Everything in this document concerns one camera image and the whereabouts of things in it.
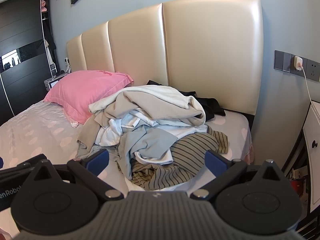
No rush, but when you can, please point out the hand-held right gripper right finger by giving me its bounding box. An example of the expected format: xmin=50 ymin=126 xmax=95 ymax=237
xmin=189 ymin=149 xmax=288 ymax=201

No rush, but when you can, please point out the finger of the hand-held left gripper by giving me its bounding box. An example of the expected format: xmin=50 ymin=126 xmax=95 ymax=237
xmin=0 ymin=154 xmax=52 ymax=178

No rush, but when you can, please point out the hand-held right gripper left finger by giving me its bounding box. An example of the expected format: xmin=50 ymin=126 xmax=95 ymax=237
xmin=32 ymin=150 xmax=125 ymax=201

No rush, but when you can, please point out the cream sweater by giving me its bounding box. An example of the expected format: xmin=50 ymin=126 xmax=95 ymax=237
xmin=89 ymin=85 xmax=207 ymax=127

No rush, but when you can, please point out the striped garment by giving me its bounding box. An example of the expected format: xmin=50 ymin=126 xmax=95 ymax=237
xmin=131 ymin=127 xmax=229 ymax=190

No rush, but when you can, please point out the white shirt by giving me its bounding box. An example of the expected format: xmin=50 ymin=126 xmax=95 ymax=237
xmin=94 ymin=107 xmax=208 ymax=166

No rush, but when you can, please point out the bed with polka dot sheet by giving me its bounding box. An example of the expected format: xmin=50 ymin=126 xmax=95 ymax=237
xmin=0 ymin=99 xmax=253 ymax=240

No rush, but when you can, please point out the black garment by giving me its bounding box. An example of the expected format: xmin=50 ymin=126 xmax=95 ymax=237
xmin=146 ymin=79 xmax=227 ymax=122

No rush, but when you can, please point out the pink pillow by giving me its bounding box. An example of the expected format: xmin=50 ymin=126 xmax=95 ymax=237
xmin=43 ymin=70 xmax=134 ymax=125

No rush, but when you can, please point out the beige garment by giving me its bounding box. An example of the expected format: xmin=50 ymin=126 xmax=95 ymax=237
xmin=77 ymin=89 xmax=198 ymax=155

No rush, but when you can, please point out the red container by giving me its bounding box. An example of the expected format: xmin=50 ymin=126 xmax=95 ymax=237
xmin=291 ymin=179 xmax=303 ymax=193

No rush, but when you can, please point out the small bedside cabinet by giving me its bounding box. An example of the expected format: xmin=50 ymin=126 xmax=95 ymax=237
xmin=44 ymin=70 xmax=73 ymax=89

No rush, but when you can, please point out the white nightstand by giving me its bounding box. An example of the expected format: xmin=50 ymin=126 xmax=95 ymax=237
xmin=281 ymin=101 xmax=320 ymax=214

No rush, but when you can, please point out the beige padded headboard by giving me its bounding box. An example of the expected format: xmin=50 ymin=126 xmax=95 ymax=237
xmin=66 ymin=0 xmax=264 ymax=117

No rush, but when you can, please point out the dark hanging garment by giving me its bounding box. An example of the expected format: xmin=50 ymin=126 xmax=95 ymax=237
xmin=45 ymin=32 xmax=57 ymax=58

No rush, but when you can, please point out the white charger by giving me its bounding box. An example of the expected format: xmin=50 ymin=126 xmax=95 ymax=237
xmin=294 ymin=55 xmax=304 ymax=71

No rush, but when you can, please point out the black wardrobe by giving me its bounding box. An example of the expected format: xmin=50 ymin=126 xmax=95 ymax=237
xmin=0 ymin=0 xmax=59 ymax=127

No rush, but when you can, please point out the white cable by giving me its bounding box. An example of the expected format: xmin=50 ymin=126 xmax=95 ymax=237
xmin=301 ymin=67 xmax=320 ymax=120

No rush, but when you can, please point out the grey wall switch panel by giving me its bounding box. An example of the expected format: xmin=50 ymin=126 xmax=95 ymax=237
xmin=274 ymin=50 xmax=320 ymax=82

